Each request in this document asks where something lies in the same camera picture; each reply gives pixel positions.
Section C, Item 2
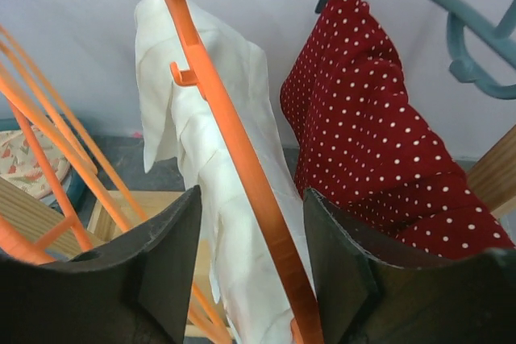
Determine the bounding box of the orange hanger of denim skirt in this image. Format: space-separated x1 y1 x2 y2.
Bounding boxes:
1 30 148 265

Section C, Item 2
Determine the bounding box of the teal tub with clothes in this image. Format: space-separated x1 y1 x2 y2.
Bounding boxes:
1 118 85 210

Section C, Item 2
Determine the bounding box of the white garment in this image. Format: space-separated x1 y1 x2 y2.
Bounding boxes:
135 0 310 343

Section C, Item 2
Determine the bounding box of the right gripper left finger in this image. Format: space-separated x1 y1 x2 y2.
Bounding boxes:
1 187 202 343

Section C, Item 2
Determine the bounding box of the red dotted garment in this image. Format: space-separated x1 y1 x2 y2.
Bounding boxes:
280 0 514 259

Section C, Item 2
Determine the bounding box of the wooden clothes rack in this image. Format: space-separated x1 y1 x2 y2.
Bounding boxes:
0 124 516 341

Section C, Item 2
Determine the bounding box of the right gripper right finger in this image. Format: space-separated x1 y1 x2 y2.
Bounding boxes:
303 189 515 343

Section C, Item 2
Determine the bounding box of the orange hanger of white garment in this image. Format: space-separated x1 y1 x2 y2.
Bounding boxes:
164 0 324 343

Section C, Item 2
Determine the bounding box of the grey-blue clothes hanger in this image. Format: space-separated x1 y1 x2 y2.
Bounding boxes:
314 0 515 100

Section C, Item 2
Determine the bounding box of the peach hanger of floral garment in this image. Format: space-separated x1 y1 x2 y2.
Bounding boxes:
1 57 231 343

